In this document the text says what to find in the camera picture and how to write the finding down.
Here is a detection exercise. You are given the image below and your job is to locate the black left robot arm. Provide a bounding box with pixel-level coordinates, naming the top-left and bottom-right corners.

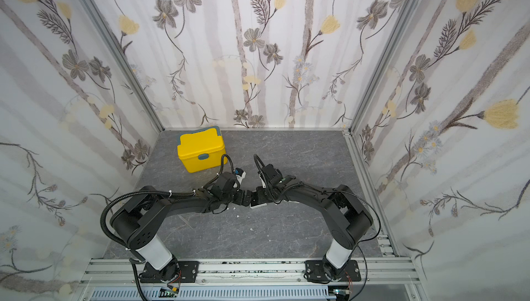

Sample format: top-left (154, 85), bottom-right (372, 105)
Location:
top-left (102, 168), bottom-right (250, 282)

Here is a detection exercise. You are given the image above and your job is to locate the white ring box base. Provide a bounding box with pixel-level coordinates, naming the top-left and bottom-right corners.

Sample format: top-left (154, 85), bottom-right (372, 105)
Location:
top-left (250, 203), bottom-right (267, 209)

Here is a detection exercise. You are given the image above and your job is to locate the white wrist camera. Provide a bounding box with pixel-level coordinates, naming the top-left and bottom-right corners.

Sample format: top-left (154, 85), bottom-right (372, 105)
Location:
top-left (259, 175), bottom-right (267, 188)
top-left (234, 168), bottom-right (247, 183)

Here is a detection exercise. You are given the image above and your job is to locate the white slotted cable duct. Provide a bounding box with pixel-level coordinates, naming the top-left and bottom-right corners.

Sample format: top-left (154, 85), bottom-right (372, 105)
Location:
top-left (88, 286), bottom-right (336, 301)

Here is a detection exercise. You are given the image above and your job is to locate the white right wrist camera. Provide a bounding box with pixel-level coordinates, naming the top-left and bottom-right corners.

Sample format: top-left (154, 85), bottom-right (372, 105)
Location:
top-left (259, 175), bottom-right (267, 188)

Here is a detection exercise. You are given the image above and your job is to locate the right black cable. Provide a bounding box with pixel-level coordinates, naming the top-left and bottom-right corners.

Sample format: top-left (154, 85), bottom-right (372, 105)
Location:
top-left (253, 153), bottom-right (270, 186)

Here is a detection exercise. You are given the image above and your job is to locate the left black corrugated cable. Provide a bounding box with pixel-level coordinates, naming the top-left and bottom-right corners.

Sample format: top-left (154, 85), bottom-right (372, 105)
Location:
top-left (99, 190), bottom-right (195, 252)

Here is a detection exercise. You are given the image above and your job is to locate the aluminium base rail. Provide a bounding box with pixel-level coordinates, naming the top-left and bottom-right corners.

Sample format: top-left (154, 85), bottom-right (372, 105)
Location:
top-left (79, 257), bottom-right (420, 287)

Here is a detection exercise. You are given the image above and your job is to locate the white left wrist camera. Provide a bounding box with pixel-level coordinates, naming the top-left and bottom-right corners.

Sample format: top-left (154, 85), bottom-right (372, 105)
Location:
top-left (234, 168), bottom-right (247, 183)

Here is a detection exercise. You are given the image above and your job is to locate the yellow plastic storage box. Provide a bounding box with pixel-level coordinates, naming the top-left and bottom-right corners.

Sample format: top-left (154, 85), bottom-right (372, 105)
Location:
top-left (177, 127), bottom-right (226, 173)

